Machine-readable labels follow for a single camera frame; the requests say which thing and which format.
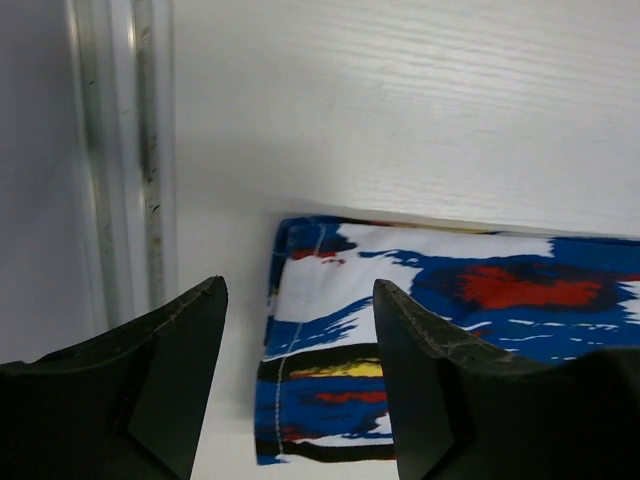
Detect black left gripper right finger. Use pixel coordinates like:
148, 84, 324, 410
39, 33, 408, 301
373, 280, 639, 479

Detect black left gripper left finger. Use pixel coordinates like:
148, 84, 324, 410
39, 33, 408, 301
1, 276, 228, 479

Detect blue white red patterned trousers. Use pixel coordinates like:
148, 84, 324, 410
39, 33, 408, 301
254, 216, 639, 466

